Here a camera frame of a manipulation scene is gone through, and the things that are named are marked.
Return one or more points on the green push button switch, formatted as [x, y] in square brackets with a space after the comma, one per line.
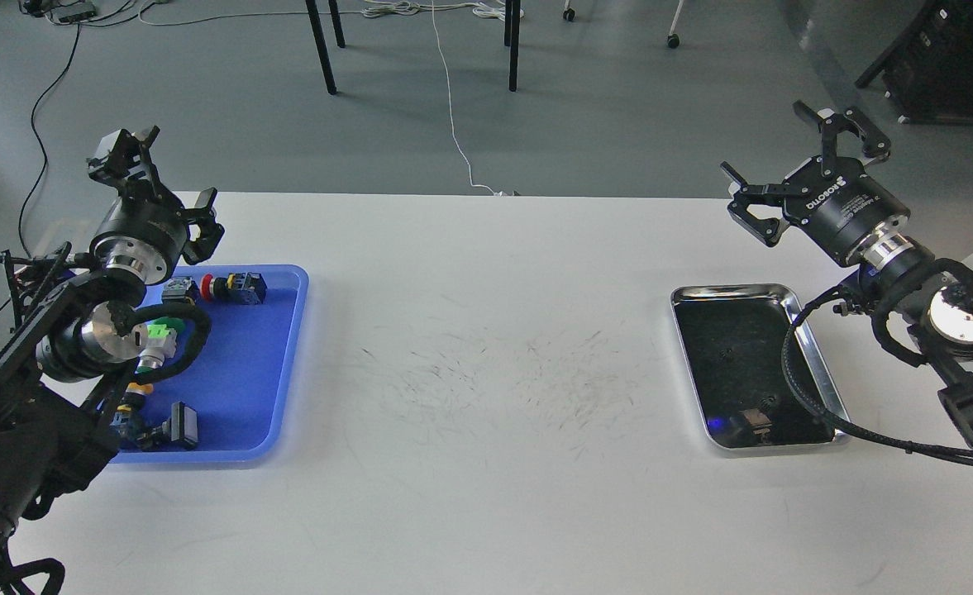
[163, 333]

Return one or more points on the red emergency stop button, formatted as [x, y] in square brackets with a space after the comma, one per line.
[248, 289]

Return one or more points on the black square button switch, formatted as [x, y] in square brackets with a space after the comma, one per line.
[180, 428]

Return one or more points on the yellow push button switch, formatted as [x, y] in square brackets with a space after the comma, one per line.
[128, 421]

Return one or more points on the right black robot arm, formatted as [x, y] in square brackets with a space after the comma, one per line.
[920, 306]

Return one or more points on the silver metal tray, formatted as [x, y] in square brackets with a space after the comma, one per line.
[731, 338]

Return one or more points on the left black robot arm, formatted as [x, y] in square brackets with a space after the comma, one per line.
[82, 335]

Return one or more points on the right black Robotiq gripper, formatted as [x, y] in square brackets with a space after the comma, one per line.
[846, 208]

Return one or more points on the black cabinet in corner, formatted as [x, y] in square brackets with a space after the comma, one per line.
[928, 69]

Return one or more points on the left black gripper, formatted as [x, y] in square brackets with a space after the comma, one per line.
[148, 228]

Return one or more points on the grey black switch block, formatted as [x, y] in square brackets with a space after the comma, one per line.
[180, 289]

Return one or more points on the blue plastic tray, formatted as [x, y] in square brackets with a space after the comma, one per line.
[239, 384]

